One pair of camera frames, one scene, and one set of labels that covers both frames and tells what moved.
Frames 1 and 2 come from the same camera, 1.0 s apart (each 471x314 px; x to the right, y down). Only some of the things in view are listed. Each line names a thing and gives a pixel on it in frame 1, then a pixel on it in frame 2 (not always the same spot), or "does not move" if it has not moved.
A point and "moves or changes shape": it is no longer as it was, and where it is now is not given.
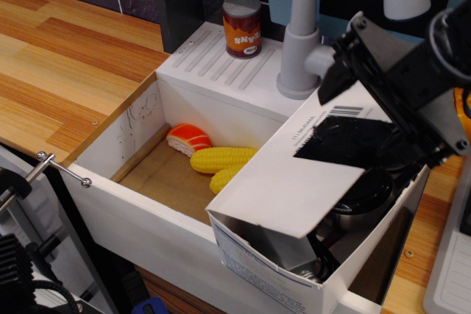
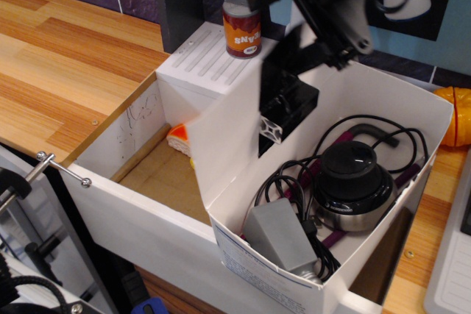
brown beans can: (242, 26) does not move
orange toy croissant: (458, 94) does not move
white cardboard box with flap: (295, 184) moves or changes shape
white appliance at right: (450, 290) does not move
